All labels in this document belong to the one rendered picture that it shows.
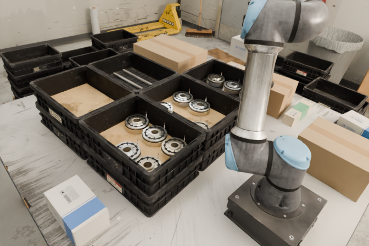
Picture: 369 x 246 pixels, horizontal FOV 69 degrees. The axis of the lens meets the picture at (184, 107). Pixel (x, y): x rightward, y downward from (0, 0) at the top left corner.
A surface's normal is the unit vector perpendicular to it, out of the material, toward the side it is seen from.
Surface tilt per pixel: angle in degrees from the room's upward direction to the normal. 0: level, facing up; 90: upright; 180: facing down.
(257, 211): 2
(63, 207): 0
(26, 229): 0
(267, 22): 71
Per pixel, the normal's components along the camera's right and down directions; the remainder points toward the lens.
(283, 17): -0.17, 0.11
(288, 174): -0.20, 0.53
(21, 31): 0.69, 0.44
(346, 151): 0.07, -0.83
